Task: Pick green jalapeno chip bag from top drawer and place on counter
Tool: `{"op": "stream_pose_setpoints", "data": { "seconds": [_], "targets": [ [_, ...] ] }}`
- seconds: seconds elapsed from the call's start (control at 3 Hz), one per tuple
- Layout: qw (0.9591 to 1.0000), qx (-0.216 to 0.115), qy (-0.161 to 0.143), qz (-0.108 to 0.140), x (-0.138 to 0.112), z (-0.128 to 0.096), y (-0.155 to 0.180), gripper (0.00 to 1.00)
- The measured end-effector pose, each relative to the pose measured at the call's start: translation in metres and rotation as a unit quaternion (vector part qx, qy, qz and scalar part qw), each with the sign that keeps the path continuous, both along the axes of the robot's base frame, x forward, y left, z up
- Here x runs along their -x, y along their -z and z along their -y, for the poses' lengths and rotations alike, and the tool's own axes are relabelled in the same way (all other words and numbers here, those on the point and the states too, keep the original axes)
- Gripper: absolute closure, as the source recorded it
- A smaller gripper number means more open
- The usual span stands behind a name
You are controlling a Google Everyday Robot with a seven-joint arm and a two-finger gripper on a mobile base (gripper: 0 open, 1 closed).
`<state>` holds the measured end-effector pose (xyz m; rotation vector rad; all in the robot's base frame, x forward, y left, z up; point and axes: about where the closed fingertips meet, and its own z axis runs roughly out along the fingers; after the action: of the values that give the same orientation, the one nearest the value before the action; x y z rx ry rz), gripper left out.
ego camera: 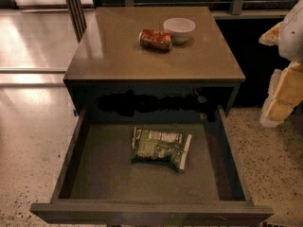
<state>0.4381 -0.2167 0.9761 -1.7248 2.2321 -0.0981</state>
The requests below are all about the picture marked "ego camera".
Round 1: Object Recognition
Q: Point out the open dark top drawer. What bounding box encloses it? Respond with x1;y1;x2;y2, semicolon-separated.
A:
30;110;274;227

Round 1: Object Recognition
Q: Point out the crushed red soda can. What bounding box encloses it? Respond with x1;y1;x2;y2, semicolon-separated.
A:
139;29;172;51

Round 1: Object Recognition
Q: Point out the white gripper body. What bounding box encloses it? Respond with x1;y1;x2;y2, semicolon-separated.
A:
278;0;303;62

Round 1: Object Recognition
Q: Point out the white bowl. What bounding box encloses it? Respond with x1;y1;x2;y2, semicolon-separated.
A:
163;18;196;44

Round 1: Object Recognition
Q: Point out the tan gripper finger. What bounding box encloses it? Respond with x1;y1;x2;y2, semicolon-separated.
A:
258;22;281;46
259;61;303;128

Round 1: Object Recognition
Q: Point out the dark cabinet with counter top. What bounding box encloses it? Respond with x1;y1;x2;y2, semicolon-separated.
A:
63;7;244;123

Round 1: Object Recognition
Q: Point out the green jalapeno chip bag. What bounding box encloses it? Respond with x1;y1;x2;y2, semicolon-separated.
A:
132;128;192;171

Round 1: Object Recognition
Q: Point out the dark vertical post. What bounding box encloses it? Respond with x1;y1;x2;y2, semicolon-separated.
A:
65;0;87;42

